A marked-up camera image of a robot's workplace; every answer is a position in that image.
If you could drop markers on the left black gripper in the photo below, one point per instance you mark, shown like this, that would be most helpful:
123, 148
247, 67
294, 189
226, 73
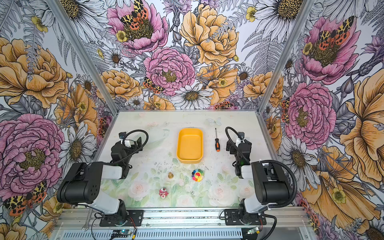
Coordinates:
130, 139

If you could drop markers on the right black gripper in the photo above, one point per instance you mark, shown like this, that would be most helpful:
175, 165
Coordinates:
240, 143

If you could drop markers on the orange black handle screwdriver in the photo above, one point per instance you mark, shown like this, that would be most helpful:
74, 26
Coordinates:
217, 143

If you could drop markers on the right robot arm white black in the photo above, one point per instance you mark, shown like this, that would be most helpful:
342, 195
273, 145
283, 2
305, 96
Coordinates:
274, 186

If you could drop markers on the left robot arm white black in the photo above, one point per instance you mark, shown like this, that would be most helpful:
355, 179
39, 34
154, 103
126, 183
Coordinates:
82, 183

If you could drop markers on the yellow plastic bin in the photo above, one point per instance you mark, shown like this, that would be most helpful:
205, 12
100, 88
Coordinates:
190, 149

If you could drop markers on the multicolour round toy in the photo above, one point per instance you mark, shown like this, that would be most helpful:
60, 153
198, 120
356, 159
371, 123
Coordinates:
197, 175

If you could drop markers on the pink white small toy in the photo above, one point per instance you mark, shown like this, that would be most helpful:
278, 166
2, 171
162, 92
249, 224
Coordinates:
163, 193

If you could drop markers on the right green circuit board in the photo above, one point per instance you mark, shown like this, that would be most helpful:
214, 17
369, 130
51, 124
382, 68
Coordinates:
255, 230

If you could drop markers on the green circuit board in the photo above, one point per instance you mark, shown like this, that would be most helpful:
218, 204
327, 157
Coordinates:
122, 233
255, 230

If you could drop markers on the left green circuit board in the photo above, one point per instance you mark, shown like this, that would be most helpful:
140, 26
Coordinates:
122, 233

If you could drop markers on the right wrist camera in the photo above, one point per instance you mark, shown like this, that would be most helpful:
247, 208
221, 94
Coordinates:
240, 138

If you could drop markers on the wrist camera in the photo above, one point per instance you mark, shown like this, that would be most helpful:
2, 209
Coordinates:
123, 139
240, 138

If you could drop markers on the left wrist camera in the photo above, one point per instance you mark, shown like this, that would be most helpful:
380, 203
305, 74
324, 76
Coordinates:
123, 139

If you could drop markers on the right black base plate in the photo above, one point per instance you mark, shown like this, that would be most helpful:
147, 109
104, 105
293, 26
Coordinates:
239, 217

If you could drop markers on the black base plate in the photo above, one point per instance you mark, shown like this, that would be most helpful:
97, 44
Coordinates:
131, 218
239, 217

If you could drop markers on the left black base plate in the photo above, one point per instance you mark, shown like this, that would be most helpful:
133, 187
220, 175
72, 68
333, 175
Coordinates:
131, 218

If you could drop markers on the aluminium front rail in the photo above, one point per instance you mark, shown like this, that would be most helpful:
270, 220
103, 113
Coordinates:
173, 218

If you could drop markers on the white vented cable duct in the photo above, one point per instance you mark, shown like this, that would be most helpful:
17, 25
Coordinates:
159, 234

